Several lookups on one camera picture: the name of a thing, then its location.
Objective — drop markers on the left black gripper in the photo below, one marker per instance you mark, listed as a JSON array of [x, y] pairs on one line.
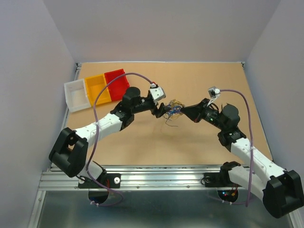
[[161, 110]]

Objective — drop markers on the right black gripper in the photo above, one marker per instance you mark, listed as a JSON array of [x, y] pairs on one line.
[[194, 111]]

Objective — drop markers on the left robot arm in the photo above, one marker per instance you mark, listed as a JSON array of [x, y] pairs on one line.
[[70, 149]]

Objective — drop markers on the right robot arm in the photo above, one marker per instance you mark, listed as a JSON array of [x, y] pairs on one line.
[[280, 190]]

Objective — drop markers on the red plastic bin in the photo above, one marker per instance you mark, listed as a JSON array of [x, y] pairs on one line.
[[117, 88]]

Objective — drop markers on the yellow plastic bin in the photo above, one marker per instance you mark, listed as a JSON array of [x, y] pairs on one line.
[[94, 86]]

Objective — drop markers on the white plastic bin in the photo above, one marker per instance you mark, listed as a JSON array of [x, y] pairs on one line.
[[76, 95]]

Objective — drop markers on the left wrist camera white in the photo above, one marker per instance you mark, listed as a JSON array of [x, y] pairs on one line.
[[156, 92]]

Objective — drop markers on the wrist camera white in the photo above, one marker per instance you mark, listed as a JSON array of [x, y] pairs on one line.
[[156, 92], [214, 93]]

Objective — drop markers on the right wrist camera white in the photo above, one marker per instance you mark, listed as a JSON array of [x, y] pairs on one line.
[[214, 93]]

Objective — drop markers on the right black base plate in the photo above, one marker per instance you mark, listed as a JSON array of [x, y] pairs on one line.
[[212, 180]]

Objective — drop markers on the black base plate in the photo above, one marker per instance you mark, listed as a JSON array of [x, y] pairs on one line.
[[110, 180], [212, 180]]

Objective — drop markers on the aluminium rail frame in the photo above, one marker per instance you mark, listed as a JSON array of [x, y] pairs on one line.
[[158, 196]]

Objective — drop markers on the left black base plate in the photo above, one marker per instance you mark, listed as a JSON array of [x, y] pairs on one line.
[[110, 180]]

